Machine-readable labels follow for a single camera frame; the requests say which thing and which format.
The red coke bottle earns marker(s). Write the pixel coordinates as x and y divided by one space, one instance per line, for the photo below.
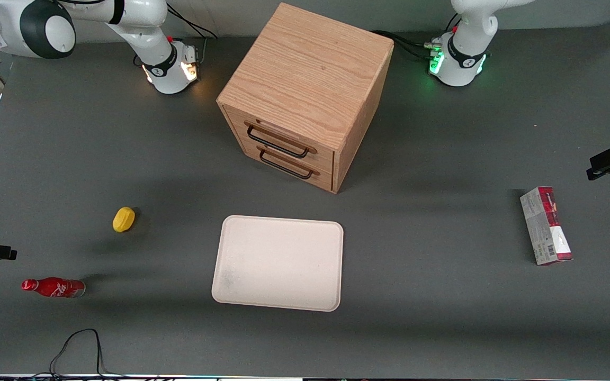
53 287

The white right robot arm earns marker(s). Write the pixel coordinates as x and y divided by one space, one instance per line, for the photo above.
141 32

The cream plastic tray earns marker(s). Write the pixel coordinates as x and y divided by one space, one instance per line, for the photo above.
278 263

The red and grey carton box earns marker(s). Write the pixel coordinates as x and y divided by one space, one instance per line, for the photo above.
546 225

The yellow lemon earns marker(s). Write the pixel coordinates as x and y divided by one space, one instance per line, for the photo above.
124 219

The wooden drawer cabinet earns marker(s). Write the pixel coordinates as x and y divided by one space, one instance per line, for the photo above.
310 69

